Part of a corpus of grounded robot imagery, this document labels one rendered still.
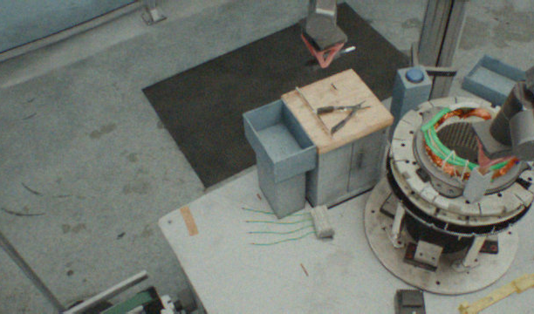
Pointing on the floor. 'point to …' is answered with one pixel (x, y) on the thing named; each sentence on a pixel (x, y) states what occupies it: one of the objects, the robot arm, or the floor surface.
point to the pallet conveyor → (145, 302)
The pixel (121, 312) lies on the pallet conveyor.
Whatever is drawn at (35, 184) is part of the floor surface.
